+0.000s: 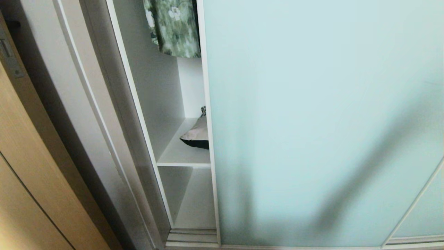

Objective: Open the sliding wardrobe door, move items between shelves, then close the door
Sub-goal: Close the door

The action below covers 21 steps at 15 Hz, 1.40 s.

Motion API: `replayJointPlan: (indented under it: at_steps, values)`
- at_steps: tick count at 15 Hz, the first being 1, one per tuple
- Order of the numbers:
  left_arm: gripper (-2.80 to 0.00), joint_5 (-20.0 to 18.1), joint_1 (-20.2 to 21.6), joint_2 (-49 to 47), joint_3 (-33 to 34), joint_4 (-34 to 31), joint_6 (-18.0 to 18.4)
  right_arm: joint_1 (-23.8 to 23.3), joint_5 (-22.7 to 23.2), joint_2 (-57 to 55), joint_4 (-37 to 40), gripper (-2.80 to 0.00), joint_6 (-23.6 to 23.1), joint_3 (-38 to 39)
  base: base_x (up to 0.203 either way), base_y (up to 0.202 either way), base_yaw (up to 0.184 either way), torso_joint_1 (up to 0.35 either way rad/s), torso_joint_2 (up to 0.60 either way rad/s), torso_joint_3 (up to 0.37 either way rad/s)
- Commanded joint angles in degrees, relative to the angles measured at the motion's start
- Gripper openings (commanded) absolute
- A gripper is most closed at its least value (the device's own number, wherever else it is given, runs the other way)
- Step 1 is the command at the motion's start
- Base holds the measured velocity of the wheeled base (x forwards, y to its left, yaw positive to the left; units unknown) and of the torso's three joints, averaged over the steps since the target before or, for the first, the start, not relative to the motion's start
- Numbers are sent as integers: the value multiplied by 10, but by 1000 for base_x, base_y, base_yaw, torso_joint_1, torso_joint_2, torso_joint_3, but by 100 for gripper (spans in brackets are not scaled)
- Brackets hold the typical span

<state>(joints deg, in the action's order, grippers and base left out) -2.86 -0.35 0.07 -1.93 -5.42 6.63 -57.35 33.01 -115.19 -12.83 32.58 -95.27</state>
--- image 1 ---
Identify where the white wardrobe shelf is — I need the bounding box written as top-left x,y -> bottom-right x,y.
156,117 -> 211,169

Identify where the white wardrobe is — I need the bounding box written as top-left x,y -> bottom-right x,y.
21,0 -> 444,250

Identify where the pale green sliding wardrobe door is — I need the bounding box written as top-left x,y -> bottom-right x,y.
382,158 -> 444,245
196,0 -> 444,248

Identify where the wooden room door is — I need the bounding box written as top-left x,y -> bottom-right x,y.
0,10 -> 120,250

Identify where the metal door lock plate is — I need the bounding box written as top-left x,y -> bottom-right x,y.
0,24 -> 25,79

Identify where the folded grey black cloth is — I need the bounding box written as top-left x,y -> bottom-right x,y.
180,106 -> 210,150

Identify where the green floral garment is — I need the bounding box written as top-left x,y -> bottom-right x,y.
143,0 -> 202,59

